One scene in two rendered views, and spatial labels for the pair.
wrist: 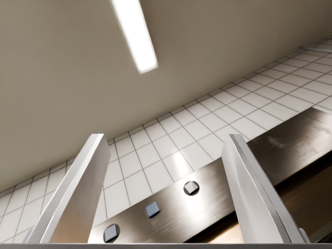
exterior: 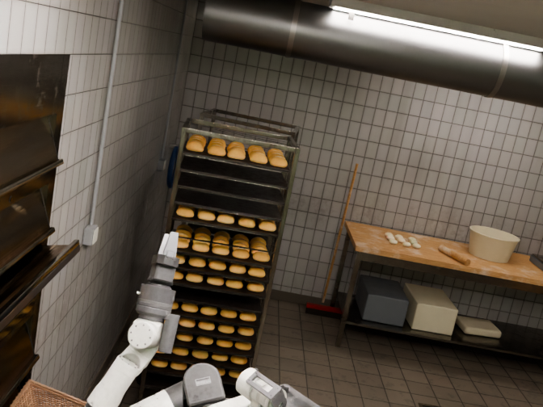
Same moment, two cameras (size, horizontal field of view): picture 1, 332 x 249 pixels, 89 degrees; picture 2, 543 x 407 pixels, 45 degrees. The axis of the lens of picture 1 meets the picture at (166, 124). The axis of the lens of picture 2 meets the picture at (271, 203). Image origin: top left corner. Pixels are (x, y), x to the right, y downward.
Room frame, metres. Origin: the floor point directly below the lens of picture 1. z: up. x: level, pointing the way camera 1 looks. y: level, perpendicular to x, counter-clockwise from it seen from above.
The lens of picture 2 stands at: (-0.50, 1.51, 2.24)
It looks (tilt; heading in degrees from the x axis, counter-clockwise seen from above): 13 degrees down; 283
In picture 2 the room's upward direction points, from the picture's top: 11 degrees clockwise
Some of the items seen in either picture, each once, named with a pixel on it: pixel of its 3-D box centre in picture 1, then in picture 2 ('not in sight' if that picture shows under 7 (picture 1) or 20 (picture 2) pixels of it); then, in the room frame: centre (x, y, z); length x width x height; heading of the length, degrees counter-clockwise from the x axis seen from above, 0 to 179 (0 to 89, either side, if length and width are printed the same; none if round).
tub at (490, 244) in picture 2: not in sight; (491, 245); (-1.21, -4.32, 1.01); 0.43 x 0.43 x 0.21
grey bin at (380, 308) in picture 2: not in sight; (380, 300); (-0.41, -4.03, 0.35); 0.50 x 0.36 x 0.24; 105
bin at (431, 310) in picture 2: not in sight; (427, 308); (-0.81, -4.13, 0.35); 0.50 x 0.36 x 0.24; 106
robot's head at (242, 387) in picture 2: not in sight; (259, 394); (-0.26, 0.14, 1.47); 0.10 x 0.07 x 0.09; 150
